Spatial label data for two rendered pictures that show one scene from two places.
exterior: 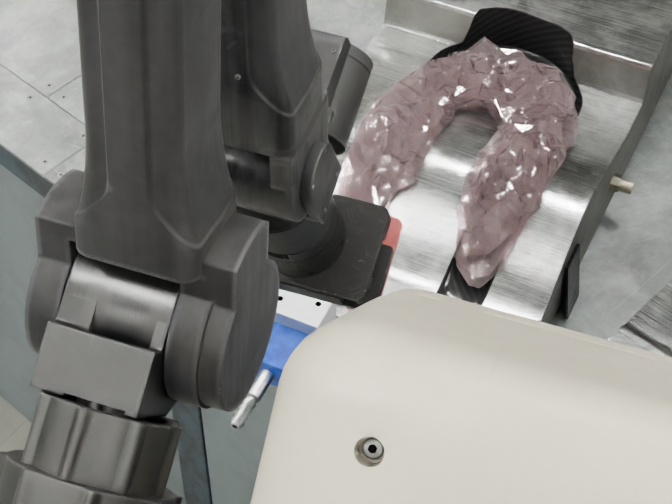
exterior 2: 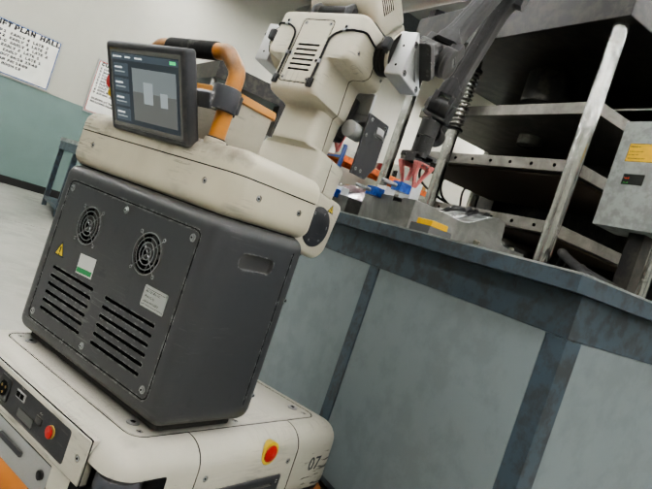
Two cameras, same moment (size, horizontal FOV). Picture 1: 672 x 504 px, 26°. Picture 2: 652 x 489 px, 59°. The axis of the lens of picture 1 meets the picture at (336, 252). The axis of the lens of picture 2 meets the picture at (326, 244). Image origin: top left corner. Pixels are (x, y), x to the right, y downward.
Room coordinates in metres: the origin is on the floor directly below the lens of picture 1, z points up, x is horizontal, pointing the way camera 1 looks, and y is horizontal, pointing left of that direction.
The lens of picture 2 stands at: (-1.16, -0.61, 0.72)
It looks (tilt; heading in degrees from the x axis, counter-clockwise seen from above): 1 degrees down; 16
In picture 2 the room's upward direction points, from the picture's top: 19 degrees clockwise
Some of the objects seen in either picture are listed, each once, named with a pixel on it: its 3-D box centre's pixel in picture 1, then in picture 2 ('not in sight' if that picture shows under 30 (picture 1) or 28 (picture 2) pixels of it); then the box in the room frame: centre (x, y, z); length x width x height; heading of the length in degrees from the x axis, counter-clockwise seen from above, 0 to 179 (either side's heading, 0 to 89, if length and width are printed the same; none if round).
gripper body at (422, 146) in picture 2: not in sight; (421, 148); (0.53, -0.31, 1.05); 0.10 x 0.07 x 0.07; 49
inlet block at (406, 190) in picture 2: not in sight; (398, 186); (0.50, -0.29, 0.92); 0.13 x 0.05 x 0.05; 138
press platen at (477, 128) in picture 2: not in sight; (539, 137); (1.83, -0.63, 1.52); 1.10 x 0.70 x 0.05; 47
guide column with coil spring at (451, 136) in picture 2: not in sight; (434, 187); (1.65, -0.23, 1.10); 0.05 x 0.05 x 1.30
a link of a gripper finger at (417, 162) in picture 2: not in sight; (415, 172); (0.52, -0.32, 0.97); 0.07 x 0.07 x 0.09; 49
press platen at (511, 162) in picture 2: not in sight; (522, 184); (1.82, -0.62, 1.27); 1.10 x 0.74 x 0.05; 47
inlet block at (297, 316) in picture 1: (273, 364); not in sight; (0.69, 0.05, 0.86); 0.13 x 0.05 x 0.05; 155
